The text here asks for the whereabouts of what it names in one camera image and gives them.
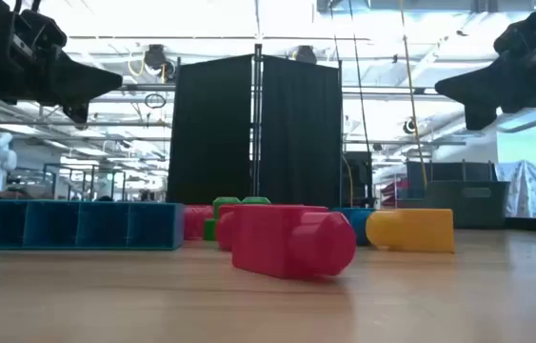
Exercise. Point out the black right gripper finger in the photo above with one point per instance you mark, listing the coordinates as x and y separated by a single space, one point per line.
477 90

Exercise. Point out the patterned white cloth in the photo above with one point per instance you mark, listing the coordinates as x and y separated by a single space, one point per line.
527 190

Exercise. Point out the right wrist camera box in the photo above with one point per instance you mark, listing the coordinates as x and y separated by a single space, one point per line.
517 33

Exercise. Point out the blue one-stud block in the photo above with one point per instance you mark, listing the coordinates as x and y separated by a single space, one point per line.
360 226

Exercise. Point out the blue plastic block tray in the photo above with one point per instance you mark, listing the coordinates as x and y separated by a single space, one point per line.
53 228

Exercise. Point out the dark blue cart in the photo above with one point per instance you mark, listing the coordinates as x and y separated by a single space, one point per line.
448 171

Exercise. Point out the black curtain panel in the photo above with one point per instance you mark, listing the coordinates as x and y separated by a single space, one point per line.
210 133
301 133

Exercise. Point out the red four-stud block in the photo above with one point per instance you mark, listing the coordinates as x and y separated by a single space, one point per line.
196 221

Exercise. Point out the grey plastic bin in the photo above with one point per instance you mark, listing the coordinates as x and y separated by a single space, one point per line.
477 209

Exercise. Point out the black cabinet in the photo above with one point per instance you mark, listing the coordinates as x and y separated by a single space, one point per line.
360 181

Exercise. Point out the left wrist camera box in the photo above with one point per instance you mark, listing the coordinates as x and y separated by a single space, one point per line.
44 28

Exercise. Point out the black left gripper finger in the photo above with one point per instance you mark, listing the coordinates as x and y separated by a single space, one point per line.
84 81

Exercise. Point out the yellow one-stud block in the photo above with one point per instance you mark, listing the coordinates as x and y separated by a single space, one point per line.
415 231

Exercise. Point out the green two-stud block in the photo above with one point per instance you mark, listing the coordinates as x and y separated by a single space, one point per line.
224 202

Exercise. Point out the red stacked crates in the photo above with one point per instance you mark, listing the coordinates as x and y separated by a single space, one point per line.
393 188

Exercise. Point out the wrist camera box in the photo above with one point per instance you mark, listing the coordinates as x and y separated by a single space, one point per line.
517 33
44 28

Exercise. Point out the black metal frame rack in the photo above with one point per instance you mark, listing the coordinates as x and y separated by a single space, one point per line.
92 183

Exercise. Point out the black curtain stand pole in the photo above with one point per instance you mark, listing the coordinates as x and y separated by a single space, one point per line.
258 57

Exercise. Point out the red one-stud block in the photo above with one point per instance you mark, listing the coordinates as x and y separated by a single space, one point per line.
267 243

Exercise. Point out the red two-stud block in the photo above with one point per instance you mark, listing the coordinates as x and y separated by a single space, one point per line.
224 233

